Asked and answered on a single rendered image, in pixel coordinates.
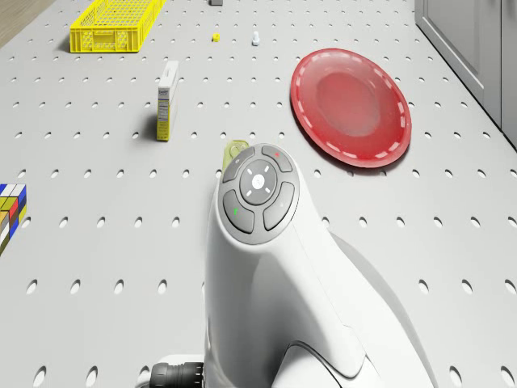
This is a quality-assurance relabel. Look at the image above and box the red plate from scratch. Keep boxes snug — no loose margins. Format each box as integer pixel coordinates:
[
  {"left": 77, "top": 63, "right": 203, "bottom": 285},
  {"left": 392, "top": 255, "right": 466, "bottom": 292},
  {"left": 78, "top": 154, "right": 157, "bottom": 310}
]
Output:
[{"left": 289, "top": 48, "right": 413, "bottom": 169}]

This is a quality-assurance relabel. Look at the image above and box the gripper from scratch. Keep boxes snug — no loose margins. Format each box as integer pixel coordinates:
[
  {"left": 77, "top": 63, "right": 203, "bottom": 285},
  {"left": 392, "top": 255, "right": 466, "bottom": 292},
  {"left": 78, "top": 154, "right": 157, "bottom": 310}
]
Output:
[{"left": 136, "top": 353, "right": 206, "bottom": 388}]

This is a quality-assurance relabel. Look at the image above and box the yellow basket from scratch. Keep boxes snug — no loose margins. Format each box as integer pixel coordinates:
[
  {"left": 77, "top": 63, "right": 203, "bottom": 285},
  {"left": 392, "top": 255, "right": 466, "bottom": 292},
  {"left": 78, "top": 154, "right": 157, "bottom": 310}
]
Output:
[{"left": 69, "top": 0, "right": 167, "bottom": 54}]

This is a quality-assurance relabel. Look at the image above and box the puzzle cube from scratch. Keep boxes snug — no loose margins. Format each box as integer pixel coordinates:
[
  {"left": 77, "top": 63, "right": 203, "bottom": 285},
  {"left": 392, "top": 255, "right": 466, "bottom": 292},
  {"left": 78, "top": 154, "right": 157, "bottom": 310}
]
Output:
[{"left": 0, "top": 183, "right": 27, "bottom": 257}]

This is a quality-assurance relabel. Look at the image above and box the flat-sided can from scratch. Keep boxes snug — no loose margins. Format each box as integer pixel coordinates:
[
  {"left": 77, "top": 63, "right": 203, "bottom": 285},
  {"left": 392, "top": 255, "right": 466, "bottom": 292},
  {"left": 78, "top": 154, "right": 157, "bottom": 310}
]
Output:
[{"left": 156, "top": 60, "right": 180, "bottom": 142}]

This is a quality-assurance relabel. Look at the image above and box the yellow mug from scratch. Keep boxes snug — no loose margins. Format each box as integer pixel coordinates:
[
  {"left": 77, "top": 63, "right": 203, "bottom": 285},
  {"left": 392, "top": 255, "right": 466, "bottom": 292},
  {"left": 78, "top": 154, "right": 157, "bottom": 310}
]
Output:
[{"left": 222, "top": 139, "right": 251, "bottom": 180}]

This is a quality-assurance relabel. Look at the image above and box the white cabinet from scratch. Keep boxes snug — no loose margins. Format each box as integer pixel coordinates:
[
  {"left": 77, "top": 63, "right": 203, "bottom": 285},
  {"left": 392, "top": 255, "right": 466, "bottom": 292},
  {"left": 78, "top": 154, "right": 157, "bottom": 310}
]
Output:
[{"left": 414, "top": 0, "right": 517, "bottom": 153}]

